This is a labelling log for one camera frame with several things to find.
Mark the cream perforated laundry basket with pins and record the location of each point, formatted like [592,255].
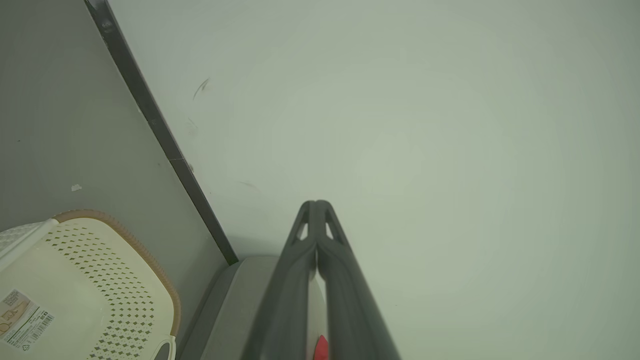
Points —
[75,280]

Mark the white barcode sticker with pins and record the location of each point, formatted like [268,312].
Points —
[22,317]

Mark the black baseboard strip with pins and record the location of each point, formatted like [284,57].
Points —
[150,115]

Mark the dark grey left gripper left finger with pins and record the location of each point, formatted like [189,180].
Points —
[285,300]

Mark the grey fabric sofa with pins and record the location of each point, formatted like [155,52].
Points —
[235,310]

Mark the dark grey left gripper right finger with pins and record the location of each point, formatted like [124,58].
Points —
[350,300]

